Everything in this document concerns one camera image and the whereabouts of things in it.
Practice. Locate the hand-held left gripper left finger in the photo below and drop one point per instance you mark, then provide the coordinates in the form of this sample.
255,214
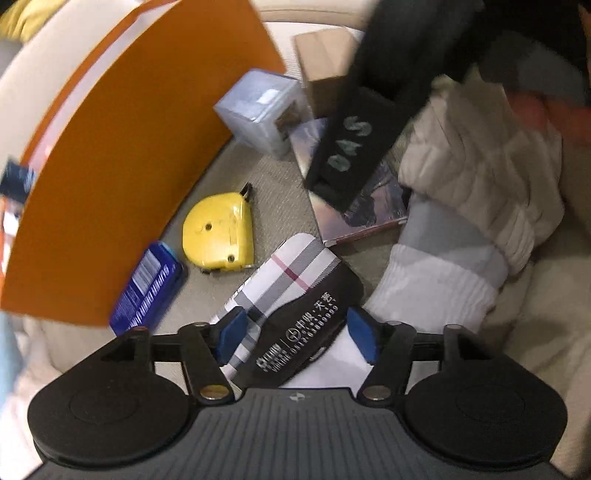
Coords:
231,333

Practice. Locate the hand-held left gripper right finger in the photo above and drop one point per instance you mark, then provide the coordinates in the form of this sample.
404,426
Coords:
364,338

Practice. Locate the glossy booklet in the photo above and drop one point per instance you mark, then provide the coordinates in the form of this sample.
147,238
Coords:
369,203

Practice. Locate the plaid case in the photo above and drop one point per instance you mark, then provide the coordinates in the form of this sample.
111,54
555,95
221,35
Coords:
286,277

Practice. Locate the golden brown box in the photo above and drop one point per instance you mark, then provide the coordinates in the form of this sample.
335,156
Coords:
321,64

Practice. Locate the blue packet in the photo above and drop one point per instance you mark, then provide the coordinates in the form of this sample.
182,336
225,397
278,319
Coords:
147,286

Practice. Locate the clear plastic box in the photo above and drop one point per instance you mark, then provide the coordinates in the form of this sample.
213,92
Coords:
258,110

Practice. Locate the yellow tape measure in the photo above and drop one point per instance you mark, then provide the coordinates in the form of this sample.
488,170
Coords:
217,230

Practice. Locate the orange cardboard box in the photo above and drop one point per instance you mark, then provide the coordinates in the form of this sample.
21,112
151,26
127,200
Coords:
138,161

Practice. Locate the white printed tube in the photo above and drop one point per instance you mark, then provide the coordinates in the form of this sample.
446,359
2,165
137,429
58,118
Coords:
5,221

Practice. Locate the person's white sock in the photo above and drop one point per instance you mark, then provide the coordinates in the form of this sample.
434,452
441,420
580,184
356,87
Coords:
429,286

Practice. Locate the beige sofa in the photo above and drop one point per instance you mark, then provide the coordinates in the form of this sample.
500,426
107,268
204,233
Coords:
281,184

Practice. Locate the person's grey legging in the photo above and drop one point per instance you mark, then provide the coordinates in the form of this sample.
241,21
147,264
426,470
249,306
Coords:
429,230

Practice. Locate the beige knit cloth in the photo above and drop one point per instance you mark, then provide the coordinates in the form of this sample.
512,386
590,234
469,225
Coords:
485,175

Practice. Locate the cream blanket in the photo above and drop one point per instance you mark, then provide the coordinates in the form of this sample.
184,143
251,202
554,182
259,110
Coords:
41,341

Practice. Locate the light blue pillow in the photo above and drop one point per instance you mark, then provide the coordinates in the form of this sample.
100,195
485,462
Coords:
5,355

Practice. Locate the yellow pillow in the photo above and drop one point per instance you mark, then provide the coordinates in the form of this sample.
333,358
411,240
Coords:
32,11

